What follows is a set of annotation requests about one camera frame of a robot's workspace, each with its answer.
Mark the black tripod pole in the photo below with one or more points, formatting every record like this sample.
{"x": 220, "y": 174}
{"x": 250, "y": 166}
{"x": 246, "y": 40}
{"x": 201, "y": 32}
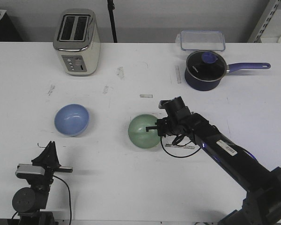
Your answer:
{"x": 111, "y": 7}

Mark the green bowl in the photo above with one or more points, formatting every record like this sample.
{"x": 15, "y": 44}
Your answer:
{"x": 137, "y": 131}

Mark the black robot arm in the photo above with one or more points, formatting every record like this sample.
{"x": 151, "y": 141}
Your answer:
{"x": 262, "y": 205}
{"x": 30, "y": 202}

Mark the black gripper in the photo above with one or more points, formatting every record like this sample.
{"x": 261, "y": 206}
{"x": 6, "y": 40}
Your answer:
{"x": 175, "y": 122}
{"x": 44, "y": 159}

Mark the cream and chrome toaster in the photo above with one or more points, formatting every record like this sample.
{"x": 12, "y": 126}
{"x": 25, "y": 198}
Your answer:
{"x": 76, "y": 41}

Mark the blue bowl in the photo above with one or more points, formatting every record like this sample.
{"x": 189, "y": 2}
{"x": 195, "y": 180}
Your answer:
{"x": 72, "y": 120}

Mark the glass lid with blue knob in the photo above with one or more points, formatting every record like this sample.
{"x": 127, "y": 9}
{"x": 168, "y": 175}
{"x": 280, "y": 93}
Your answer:
{"x": 206, "y": 66}

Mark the grey metal shelf upright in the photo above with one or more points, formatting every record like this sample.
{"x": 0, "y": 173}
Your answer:
{"x": 268, "y": 27}

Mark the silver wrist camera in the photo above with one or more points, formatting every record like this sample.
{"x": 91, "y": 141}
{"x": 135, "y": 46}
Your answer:
{"x": 165, "y": 104}
{"x": 24, "y": 170}

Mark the dark blue saucepan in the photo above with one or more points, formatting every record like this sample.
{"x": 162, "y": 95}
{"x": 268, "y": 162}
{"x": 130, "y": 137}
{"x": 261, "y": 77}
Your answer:
{"x": 206, "y": 86}

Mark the clear plastic food container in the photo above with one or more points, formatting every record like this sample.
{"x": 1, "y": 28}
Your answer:
{"x": 193, "y": 40}

